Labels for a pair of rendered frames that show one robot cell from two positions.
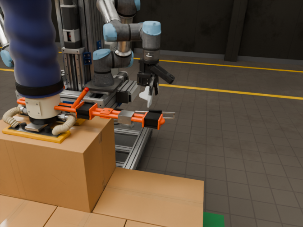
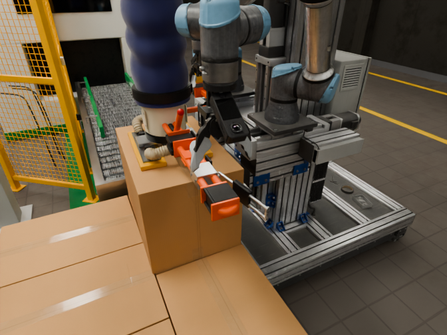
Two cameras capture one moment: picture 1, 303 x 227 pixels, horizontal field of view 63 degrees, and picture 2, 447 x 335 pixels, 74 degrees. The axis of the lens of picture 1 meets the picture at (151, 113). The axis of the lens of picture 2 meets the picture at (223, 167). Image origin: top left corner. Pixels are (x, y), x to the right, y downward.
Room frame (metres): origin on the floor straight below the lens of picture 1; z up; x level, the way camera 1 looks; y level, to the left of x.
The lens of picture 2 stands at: (0.70, -0.50, 1.54)
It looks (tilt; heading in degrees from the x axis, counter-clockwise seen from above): 31 degrees down; 53
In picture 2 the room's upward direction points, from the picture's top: straight up
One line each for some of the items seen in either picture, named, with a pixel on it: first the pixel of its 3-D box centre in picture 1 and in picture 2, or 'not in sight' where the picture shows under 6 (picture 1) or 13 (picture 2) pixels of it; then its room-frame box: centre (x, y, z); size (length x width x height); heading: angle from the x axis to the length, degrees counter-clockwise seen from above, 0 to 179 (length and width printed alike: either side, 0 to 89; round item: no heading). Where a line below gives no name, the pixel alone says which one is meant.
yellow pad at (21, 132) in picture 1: (35, 129); (145, 144); (1.10, 0.60, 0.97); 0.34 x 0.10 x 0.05; 77
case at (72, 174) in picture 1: (55, 153); (175, 183); (1.21, 0.57, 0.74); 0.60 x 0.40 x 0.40; 78
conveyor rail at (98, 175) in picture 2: not in sight; (86, 125); (1.18, 2.15, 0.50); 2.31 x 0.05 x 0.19; 79
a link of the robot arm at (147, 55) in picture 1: (150, 54); (218, 71); (1.07, 0.01, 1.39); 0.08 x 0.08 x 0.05
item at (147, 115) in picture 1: (152, 120); (219, 200); (1.05, -0.01, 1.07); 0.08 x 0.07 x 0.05; 77
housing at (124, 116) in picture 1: (126, 117); (203, 175); (1.09, 0.12, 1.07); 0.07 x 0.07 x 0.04; 77
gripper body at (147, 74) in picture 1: (148, 72); (218, 108); (1.07, 0.02, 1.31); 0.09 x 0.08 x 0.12; 77
